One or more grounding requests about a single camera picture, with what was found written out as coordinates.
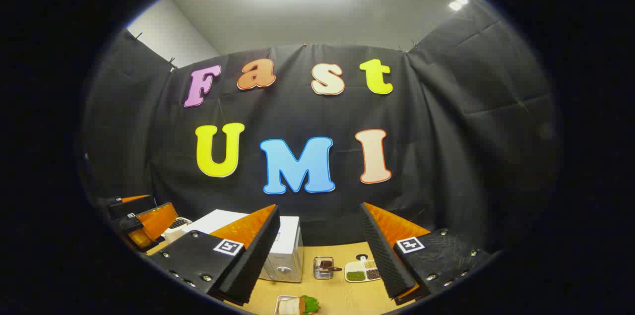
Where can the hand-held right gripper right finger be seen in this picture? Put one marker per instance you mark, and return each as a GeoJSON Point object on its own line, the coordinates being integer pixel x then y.
{"type": "Point", "coordinates": [382, 250]}

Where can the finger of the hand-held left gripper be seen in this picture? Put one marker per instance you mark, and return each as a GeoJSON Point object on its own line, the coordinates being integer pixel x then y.
{"type": "Point", "coordinates": [158, 220]}
{"type": "Point", "coordinates": [134, 207]}

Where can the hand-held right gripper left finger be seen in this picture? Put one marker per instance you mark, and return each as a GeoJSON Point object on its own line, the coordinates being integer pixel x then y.
{"type": "Point", "coordinates": [253, 255]}

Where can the white microwave oven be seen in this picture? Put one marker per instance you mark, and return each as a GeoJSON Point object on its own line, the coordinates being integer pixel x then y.
{"type": "Point", "coordinates": [290, 250]}

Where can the lettuce sandwich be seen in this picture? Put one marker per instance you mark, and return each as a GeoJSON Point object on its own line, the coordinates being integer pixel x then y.
{"type": "Point", "coordinates": [297, 306]}

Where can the white toaster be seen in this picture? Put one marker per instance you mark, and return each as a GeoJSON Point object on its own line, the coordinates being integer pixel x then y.
{"type": "Point", "coordinates": [173, 230]}

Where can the white divided bean dish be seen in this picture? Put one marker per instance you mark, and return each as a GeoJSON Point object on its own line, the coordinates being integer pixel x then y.
{"type": "Point", "coordinates": [354, 275]}

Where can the brown spoon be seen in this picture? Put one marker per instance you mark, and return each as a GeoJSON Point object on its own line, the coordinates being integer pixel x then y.
{"type": "Point", "coordinates": [331, 268]}

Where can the white rectangular tray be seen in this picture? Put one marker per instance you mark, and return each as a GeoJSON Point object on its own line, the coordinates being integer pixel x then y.
{"type": "Point", "coordinates": [279, 305]}

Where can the black backdrop cloth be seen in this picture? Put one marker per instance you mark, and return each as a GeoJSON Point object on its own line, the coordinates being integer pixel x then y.
{"type": "Point", "coordinates": [446, 131]}

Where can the small ceiling light panel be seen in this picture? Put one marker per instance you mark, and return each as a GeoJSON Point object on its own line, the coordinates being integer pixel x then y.
{"type": "Point", "coordinates": [458, 3]}

